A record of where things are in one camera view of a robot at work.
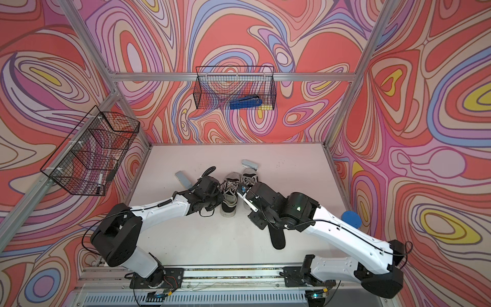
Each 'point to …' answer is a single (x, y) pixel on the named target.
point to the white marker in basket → (100, 179)
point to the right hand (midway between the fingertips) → (257, 213)
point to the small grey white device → (249, 164)
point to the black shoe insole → (277, 236)
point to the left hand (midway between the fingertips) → (228, 197)
